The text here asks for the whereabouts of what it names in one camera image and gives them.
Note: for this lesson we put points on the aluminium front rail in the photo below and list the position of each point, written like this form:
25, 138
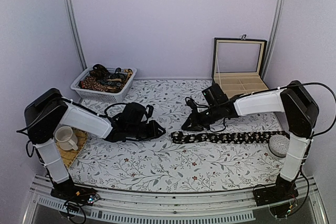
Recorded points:
120, 206

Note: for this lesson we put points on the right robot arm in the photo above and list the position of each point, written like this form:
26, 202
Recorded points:
293, 100

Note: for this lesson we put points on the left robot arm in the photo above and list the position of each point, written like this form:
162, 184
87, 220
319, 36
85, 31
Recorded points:
51, 109

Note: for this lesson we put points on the brown patterned ties pile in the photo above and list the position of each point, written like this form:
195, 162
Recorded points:
102, 80

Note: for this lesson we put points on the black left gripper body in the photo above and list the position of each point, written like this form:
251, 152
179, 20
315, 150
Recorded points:
143, 134

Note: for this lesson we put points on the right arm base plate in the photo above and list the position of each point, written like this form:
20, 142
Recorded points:
264, 195

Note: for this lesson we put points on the black floral tie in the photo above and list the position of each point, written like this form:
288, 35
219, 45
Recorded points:
227, 138

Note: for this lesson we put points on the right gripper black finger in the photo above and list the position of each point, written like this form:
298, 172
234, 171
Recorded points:
189, 123
194, 128

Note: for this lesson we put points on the patterned round bowl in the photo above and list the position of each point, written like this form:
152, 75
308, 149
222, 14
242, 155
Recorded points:
278, 145

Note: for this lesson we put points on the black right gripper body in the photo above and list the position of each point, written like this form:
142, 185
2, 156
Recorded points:
205, 119

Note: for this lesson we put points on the right metal frame post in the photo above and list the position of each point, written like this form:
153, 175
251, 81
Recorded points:
272, 37

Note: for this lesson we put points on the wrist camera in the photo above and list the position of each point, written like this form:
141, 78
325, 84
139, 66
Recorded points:
148, 112
191, 103

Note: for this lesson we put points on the white plastic basket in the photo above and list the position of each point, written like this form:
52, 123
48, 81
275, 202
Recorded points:
102, 96

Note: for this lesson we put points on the left metal frame post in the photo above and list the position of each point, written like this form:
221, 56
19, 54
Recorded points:
75, 33

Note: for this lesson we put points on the metal frame post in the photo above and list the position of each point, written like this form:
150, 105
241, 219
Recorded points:
75, 33
272, 37

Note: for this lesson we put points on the white ceramic mug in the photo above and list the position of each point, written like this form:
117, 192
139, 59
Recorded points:
66, 138

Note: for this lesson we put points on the black compartment storage box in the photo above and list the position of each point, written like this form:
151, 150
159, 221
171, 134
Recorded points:
237, 65

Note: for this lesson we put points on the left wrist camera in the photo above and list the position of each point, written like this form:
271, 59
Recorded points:
148, 112

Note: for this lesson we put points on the woven bamboo tray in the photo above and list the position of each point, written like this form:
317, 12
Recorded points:
69, 157

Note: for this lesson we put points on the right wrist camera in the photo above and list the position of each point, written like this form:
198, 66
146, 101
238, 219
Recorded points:
191, 103

